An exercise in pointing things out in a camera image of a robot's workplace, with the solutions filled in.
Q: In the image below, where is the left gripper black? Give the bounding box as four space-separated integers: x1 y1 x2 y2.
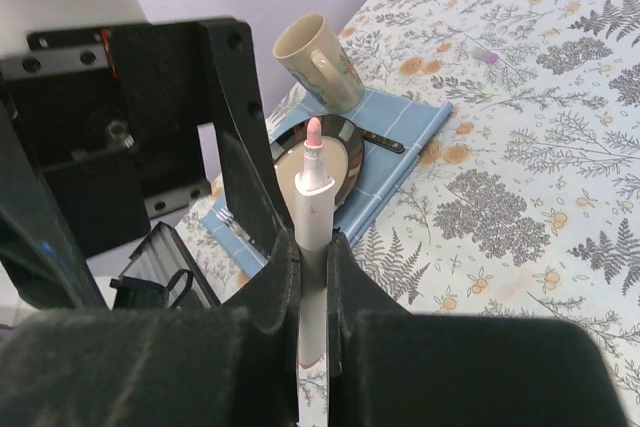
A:
1 18 292 309

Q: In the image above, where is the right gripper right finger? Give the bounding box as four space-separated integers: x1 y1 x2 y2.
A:
327 234 627 426

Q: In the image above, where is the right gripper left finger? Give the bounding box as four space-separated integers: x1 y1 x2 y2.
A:
1 231 300 426

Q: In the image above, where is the white pink marker pen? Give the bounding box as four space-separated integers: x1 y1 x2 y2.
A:
294 117 336 369

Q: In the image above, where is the purple marker pen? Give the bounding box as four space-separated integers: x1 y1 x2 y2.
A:
470 47 499 65

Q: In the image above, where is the silver fork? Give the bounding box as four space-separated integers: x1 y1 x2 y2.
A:
216 207 254 245

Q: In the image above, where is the floral tablecloth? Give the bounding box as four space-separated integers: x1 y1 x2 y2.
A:
179 0 640 427

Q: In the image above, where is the beige ceramic mug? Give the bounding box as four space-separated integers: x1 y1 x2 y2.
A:
272 13 365 114

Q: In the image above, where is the blue checked cloth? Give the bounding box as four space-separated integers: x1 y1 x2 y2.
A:
203 88 453 277

